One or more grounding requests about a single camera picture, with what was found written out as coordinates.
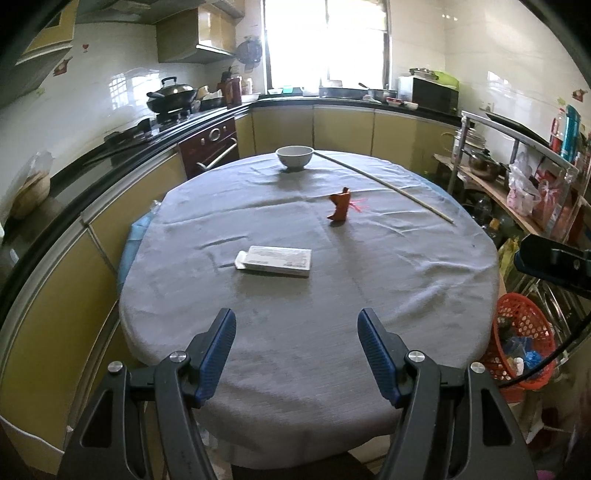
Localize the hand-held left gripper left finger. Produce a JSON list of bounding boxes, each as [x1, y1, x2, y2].
[[55, 308, 237, 480]]

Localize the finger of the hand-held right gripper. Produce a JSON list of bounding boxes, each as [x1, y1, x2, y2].
[[514, 251, 591, 296], [519, 234, 591, 254]]

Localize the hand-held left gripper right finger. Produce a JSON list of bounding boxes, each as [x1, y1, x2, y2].
[[358, 308, 539, 480]]

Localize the red plastic basket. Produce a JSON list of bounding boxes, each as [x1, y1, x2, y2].
[[480, 293, 557, 400]]

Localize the blue plastic bag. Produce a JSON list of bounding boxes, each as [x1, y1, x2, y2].
[[505, 337, 548, 370]]

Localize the pink white plastic bag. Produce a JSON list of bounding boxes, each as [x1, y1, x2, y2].
[[506, 152, 551, 216]]

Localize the grey tablecloth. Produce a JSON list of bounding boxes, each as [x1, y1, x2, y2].
[[119, 150, 502, 469]]

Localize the metal cooking pot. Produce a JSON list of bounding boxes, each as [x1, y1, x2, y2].
[[468, 148, 502, 181]]

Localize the metal kitchen rack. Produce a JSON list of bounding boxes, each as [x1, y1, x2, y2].
[[434, 111, 591, 245]]

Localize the flat grey white carton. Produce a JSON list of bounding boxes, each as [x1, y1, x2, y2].
[[234, 246, 312, 278]]

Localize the blue under cloth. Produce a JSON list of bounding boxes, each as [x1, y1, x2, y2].
[[117, 200, 160, 287]]

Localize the small orange toy figure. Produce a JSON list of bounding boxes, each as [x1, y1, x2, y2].
[[328, 187, 370, 222]]

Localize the long thin wooden stick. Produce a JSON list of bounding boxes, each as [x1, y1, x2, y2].
[[314, 152, 455, 224]]

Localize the yellow base cabinets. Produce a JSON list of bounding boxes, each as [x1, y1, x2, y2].
[[0, 104, 462, 462]]

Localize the black microwave oven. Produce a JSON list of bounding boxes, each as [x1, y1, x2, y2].
[[411, 76, 460, 114]]

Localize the dark red built-in oven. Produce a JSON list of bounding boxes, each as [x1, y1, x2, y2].
[[178, 117, 239, 180]]

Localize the white ceramic bowl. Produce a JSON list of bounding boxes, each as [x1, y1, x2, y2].
[[276, 145, 315, 171]]

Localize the black kitchen countertop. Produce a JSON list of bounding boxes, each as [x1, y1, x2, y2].
[[0, 90, 462, 324]]

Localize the black gas stove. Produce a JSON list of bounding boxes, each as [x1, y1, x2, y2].
[[104, 108, 204, 145]]

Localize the clay pot with plastic bag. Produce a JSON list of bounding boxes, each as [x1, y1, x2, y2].
[[9, 150, 54, 220]]

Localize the black wok with lid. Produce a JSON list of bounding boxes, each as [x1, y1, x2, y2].
[[146, 76, 199, 114]]

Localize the bright window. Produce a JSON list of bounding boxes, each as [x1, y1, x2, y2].
[[263, 0, 391, 90]]

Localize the yellow cabinet with range hood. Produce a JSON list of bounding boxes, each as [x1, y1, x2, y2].
[[156, 6, 237, 64]]

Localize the black cable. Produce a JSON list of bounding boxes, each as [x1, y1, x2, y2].
[[501, 314, 591, 389]]

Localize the small wall fan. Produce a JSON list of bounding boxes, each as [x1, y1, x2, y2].
[[235, 38, 263, 72]]

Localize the yellow wall cabinets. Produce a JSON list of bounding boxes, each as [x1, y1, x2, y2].
[[0, 0, 77, 95]]

